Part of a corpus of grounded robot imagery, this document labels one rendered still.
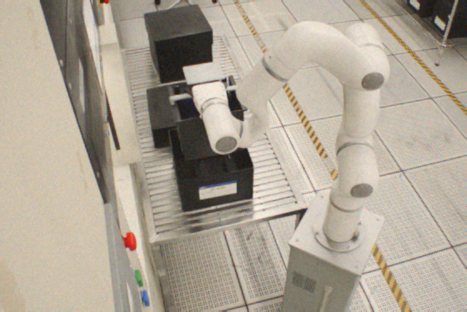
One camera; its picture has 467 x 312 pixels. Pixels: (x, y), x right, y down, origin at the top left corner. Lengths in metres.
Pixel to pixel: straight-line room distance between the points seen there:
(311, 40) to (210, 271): 1.63
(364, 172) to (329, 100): 2.15
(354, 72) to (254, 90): 0.26
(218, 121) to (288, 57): 0.29
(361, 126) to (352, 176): 0.16
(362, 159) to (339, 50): 0.39
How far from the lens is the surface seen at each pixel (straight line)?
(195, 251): 2.57
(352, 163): 1.38
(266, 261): 2.53
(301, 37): 1.12
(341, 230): 1.64
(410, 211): 2.88
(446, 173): 3.18
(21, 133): 0.37
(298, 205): 1.79
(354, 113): 1.27
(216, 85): 1.46
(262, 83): 1.19
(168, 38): 2.22
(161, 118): 1.99
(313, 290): 1.88
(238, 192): 1.74
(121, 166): 1.82
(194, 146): 1.57
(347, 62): 1.12
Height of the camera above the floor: 2.16
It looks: 46 degrees down
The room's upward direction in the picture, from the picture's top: 1 degrees counter-clockwise
